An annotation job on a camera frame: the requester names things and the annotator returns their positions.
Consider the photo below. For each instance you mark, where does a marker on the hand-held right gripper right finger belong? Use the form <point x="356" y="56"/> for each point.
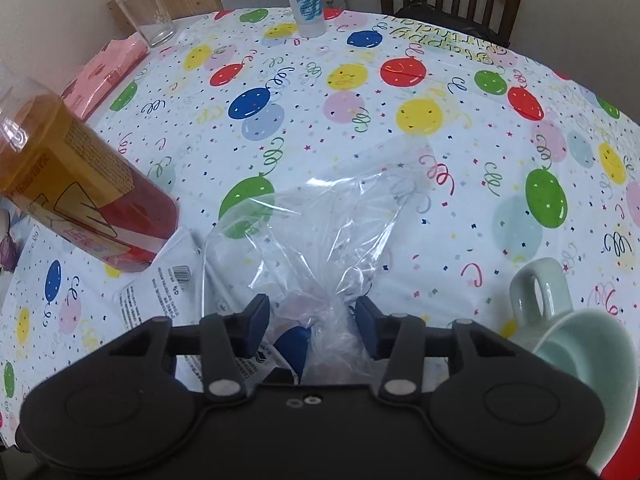
<point x="367" y="325"/>

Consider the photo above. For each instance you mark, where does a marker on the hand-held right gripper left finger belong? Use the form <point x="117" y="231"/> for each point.
<point x="257" y="325"/>

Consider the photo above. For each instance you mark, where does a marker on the clear plastic bag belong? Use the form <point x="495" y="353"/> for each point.
<point x="320" y="230"/>

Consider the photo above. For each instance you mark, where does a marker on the white label plastic packet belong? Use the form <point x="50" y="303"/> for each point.
<point x="165" y="285"/>

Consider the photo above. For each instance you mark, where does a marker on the balloon print tablecloth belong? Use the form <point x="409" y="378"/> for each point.
<point x="320" y="110"/>

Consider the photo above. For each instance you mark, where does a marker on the pale green ceramic cup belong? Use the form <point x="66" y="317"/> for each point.
<point x="590" y="340"/>

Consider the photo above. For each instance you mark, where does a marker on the orange drink bottle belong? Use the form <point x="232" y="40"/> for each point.
<point x="75" y="185"/>

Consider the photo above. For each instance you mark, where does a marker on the red and white box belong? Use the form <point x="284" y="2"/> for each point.
<point x="625" y="467"/>

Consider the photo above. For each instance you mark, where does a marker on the pink packet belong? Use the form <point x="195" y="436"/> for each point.
<point x="105" y="72"/>

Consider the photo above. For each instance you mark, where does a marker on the black seat cushion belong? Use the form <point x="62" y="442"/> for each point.
<point x="440" y="16"/>

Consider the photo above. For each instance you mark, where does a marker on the clear drinking glass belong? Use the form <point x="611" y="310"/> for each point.
<point x="145" y="15"/>

